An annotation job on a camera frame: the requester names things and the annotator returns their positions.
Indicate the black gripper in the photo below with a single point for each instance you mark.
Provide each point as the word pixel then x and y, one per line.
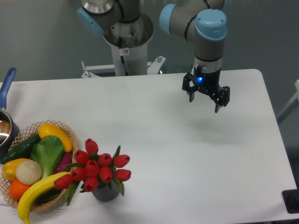
pixel 206 83

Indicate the red tulip bouquet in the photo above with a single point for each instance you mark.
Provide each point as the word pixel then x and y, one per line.
pixel 92 169

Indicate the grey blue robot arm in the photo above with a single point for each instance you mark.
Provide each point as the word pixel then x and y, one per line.
pixel 199 22

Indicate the grey ribbed vase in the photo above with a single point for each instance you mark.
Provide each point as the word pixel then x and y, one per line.
pixel 105 193

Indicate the black device at edge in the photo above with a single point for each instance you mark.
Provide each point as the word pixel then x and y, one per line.
pixel 291 200

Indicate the purple eggplant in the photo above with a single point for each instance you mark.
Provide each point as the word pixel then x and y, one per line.
pixel 65 160

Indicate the yellow squash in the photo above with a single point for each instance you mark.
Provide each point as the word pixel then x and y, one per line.
pixel 53 130

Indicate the green leafy cabbage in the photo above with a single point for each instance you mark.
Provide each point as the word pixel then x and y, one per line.
pixel 48 153

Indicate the woven wicker basket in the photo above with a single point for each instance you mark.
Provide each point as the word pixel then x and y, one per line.
pixel 28 132

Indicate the dark green cucumber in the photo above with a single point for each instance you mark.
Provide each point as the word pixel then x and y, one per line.
pixel 22 150

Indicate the white steamed bun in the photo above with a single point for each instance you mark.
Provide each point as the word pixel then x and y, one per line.
pixel 28 172

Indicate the yellow bell pepper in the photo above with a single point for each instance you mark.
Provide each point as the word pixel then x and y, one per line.
pixel 9 168

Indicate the orange fruit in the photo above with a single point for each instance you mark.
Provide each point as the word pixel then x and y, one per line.
pixel 17 189

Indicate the yellow banana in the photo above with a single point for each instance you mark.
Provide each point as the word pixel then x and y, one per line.
pixel 27 199

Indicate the white frame at right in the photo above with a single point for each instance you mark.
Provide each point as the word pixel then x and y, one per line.
pixel 291 104

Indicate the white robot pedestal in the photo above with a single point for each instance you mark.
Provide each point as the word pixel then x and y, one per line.
pixel 129 47

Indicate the blue handled saucepan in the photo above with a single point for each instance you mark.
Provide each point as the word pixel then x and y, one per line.
pixel 8 129

